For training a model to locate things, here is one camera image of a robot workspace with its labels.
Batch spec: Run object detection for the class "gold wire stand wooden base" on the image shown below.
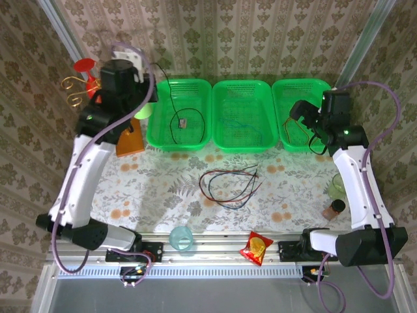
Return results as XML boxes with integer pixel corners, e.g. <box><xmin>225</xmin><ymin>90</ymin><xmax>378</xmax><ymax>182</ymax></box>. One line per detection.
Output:
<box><xmin>61</xmin><ymin>76</ymin><xmax>146</xmax><ymax>159</ymax></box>

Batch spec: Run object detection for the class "floral patterned tablecloth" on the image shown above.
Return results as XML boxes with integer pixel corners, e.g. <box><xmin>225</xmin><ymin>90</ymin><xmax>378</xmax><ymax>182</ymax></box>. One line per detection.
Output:
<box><xmin>70</xmin><ymin>93</ymin><xmax>379</xmax><ymax>234</ymax></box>

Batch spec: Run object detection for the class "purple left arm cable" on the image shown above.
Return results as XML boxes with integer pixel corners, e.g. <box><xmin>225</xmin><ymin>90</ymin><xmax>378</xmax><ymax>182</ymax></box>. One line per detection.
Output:
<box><xmin>51</xmin><ymin>41</ymin><xmax>156</xmax><ymax>288</ymax></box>

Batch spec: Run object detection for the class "red snack packet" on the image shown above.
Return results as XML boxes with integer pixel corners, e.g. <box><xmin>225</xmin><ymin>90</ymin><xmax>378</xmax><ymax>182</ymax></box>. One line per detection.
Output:
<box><xmin>239</xmin><ymin>230</ymin><xmax>274</xmax><ymax>267</ymax></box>

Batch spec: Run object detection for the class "teal translucent cup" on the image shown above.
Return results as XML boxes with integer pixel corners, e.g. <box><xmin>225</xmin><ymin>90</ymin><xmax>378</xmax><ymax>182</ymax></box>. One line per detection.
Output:
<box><xmin>169</xmin><ymin>226</ymin><xmax>194</xmax><ymax>252</ymax></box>

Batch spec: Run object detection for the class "thin light blue cable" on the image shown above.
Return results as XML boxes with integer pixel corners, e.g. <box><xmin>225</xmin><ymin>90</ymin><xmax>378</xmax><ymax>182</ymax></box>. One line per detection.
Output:
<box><xmin>220</xmin><ymin>116</ymin><xmax>265</xmax><ymax>142</ymax></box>

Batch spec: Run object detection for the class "aluminium frame rail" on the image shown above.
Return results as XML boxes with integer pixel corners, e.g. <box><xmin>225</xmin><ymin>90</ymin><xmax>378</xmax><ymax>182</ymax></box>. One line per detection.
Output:
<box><xmin>45</xmin><ymin>231</ymin><xmax>403</xmax><ymax>265</ymax></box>

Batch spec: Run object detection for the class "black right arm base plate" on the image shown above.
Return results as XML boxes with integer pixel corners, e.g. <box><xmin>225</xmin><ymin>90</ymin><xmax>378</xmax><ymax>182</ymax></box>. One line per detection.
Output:
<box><xmin>278</xmin><ymin>240</ymin><xmax>304</xmax><ymax>263</ymax></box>

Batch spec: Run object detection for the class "red cable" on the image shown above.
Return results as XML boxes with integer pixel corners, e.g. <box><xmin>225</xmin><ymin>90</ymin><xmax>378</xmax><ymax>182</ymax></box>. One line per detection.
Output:
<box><xmin>199</xmin><ymin>168</ymin><xmax>263</xmax><ymax>203</ymax></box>

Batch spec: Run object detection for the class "orange cable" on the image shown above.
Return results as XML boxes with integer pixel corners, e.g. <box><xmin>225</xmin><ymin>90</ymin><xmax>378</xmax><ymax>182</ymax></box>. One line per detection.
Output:
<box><xmin>281</xmin><ymin>115</ymin><xmax>315</xmax><ymax>146</ymax></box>

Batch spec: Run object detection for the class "green translucent cup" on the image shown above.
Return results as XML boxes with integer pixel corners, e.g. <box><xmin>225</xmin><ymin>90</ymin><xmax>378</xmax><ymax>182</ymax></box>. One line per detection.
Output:
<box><xmin>327</xmin><ymin>173</ymin><xmax>348</xmax><ymax>200</ymax></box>

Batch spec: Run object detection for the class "green basket with sticker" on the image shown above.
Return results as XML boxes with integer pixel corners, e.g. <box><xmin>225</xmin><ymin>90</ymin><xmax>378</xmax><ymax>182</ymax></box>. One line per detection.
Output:
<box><xmin>146</xmin><ymin>79</ymin><xmax>213</xmax><ymax>153</ymax></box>

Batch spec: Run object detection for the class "green perforated plastic basket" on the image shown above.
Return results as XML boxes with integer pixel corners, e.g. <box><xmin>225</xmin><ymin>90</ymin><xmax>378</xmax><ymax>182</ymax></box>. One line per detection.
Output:
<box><xmin>212</xmin><ymin>80</ymin><xmax>279</xmax><ymax>153</ymax></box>
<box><xmin>271</xmin><ymin>78</ymin><xmax>336</xmax><ymax>153</ymax></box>

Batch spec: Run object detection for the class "light green plastic goblet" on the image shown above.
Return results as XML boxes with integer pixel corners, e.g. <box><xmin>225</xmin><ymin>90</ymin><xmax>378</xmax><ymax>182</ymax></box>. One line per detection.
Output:
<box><xmin>135</xmin><ymin>103</ymin><xmax>154</xmax><ymax>120</ymax></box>

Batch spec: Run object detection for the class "black controller board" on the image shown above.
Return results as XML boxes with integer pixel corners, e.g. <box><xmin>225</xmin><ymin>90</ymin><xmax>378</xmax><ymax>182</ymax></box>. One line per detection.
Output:
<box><xmin>301</xmin><ymin>265</ymin><xmax>328</xmax><ymax>283</ymax></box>
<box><xmin>119</xmin><ymin>265</ymin><xmax>148</xmax><ymax>284</ymax></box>

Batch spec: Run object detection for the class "white slotted cable duct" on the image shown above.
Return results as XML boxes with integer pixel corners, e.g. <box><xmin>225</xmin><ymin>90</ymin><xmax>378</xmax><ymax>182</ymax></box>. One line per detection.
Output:
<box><xmin>57</xmin><ymin>264</ymin><xmax>302</xmax><ymax>280</ymax></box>

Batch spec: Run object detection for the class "dark blue cable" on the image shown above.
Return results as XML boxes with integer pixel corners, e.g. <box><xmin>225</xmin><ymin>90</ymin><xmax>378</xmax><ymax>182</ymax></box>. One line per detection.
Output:
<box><xmin>208</xmin><ymin>169</ymin><xmax>258</xmax><ymax>208</ymax></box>

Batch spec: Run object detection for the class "red plastic goblet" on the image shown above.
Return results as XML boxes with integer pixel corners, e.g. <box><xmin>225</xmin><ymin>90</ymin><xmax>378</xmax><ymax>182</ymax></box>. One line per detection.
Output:
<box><xmin>73</xmin><ymin>57</ymin><xmax>104</xmax><ymax>100</ymax></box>

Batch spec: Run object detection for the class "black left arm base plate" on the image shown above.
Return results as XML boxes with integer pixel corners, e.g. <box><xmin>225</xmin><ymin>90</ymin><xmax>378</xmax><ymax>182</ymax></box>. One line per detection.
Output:
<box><xmin>106</xmin><ymin>241</ymin><xmax>164</xmax><ymax>263</ymax></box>

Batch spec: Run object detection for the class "brown spice bottle black cap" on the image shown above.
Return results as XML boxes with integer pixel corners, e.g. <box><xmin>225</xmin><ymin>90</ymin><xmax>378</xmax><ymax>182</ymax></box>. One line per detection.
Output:
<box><xmin>322</xmin><ymin>199</ymin><xmax>346</xmax><ymax>221</ymax></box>

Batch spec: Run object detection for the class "aluminium frame post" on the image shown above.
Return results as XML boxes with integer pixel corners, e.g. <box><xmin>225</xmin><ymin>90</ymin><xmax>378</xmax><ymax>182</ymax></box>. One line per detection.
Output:
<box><xmin>334</xmin><ymin>0</ymin><xmax>397</xmax><ymax>95</ymax></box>
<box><xmin>35</xmin><ymin>0</ymin><xmax>86</xmax><ymax>63</ymax></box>

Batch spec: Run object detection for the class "thick black cable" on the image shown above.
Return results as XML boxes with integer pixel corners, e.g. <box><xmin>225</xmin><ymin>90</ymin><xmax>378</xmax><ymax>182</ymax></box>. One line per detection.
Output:
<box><xmin>152</xmin><ymin>62</ymin><xmax>209</xmax><ymax>144</ymax></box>

